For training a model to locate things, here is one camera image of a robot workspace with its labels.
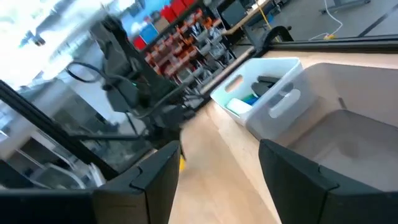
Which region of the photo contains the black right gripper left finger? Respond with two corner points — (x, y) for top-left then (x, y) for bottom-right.
(93, 140), (181, 224)

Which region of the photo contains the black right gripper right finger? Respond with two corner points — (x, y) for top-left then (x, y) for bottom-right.
(258, 139), (398, 224)

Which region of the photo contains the yellow tape roll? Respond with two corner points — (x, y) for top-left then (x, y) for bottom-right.
(178, 154), (187, 174)

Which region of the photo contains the grey translucent plastic bin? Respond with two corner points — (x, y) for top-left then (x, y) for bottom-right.
(245, 63), (398, 192)

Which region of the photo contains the white plastic bin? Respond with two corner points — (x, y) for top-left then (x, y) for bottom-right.
(210, 57), (304, 127)

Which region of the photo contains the shelf with storage bins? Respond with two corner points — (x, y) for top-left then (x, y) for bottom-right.
(130, 0), (237, 91)

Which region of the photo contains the grey cart base bar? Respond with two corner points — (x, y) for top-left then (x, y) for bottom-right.
(318, 0), (373, 15)

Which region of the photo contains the black aluminium table frame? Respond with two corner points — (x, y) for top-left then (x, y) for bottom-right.
(0, 26), (398, 181)

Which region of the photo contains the white floor cable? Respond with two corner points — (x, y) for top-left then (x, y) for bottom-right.
(307, 0), (345, 41)

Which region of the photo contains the yellow cord with black plug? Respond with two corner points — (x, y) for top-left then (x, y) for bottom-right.
(255, 0), (274, 31)

